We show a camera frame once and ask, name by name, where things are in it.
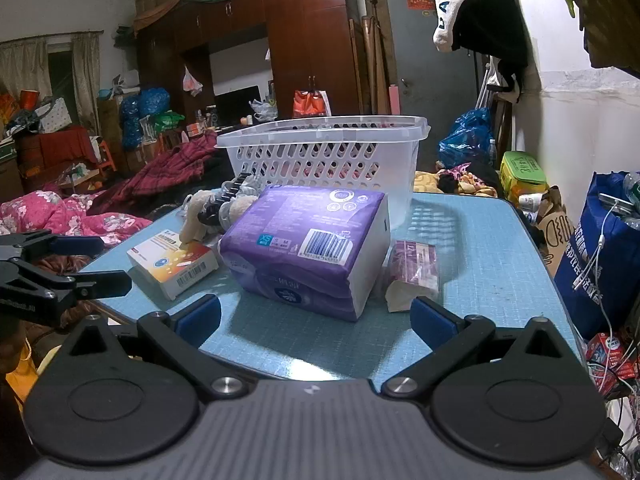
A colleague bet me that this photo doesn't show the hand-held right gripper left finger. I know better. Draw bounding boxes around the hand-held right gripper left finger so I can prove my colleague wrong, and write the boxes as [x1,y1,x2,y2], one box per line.
[60,294,256,403]

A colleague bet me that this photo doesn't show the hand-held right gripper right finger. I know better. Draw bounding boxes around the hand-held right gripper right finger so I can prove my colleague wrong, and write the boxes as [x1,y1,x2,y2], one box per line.
[382,296,583,401]

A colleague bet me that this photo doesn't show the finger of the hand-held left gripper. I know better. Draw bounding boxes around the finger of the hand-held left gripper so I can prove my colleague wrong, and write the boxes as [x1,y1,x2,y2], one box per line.
[0,259,133,298]
[0,230,106,261]

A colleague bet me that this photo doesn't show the small purple tissue packet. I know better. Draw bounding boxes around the small purple tissue packet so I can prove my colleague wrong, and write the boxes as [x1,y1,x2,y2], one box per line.
[385,240,441,313]

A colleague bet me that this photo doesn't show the white orange medicine box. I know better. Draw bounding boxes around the white orange medicine box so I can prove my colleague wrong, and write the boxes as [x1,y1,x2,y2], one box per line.
[126,230,218,301]

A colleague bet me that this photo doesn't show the pile of socks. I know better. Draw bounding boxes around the pile of socks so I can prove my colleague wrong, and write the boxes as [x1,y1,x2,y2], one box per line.
[177,187,261,246]

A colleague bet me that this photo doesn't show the purple tissue pack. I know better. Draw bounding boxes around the purple tissue pack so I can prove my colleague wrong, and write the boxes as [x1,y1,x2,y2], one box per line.
[218,184,392,322]

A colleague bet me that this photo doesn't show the white plastic basket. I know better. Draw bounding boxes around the white plastic basket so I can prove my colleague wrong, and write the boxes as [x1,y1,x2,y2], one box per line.
[215,116,431,231]

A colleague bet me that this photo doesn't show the pink floral quilt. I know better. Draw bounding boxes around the pink floral quilt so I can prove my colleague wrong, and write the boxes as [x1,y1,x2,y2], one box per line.
[0,190,153,251]

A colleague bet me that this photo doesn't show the red cloth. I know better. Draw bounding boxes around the red cloth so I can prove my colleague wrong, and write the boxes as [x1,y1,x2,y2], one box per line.
[37,127,98,163]

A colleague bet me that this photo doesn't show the red plaid blanket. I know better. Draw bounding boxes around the red plaid blanket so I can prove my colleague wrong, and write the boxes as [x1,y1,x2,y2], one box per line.
[87,132,221,216]

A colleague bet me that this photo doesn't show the yellow pink patterned blanket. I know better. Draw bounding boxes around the yellow pink patterned blanket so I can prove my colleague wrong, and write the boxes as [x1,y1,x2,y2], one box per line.
[414,162,498,198]

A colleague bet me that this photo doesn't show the brown paper bag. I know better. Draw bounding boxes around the brown paper bag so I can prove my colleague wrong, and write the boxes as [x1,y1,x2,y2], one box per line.
[530,185,576,276]

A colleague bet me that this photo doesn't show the blue plastic bag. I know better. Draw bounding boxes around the blue plastic bag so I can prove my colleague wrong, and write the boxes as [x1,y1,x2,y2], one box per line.
[439,107,493,168]
[120,87,171,151]

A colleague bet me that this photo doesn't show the beige curtain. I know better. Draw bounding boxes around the beige curtain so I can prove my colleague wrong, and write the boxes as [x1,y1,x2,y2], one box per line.
[70,32,101,121]
[0,37,51,101]

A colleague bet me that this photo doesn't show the green box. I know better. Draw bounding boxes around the green box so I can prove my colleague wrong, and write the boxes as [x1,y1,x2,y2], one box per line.
[500,151,548,201]

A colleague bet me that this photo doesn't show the blue tote bag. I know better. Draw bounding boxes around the blue tote bag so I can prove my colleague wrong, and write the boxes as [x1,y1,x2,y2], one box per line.
[552,170,640,341]

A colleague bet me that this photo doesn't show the red boxes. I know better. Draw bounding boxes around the red boxes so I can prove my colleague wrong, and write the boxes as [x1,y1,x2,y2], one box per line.
[585,332,636,396]

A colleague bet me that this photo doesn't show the black monitor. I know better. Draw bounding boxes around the black monitor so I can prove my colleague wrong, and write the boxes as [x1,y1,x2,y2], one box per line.
[214,85,261,123]

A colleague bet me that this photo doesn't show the red white hanging plastic bag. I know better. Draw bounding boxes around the red white hanging plastic bag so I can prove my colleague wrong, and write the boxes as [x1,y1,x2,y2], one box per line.
[292,89,332,118]

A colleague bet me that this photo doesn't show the grey door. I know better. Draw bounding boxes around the grey door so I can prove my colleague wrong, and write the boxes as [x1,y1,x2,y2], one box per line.
[382,0,481,121]

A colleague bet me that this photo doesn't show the black hanging garment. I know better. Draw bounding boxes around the black hanging garment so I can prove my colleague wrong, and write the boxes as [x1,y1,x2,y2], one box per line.
[450,0,531,106]

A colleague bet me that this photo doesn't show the brown wooden wardrobe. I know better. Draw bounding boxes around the brown wooden wardrobe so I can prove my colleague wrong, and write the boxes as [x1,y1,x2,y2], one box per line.
[135,0,361,126]

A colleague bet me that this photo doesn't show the white printed hoodie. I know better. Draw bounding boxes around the white printed hoodie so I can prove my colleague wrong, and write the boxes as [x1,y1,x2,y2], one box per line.
[432,0,516,53]

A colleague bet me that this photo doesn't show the brown hanging cloth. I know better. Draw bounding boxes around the brown hanging cloth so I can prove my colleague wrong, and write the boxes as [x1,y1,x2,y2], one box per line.
[580,0,640,81]

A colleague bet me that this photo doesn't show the white cable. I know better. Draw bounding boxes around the white cable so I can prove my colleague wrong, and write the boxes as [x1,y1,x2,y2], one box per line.
[575,200,631,351]

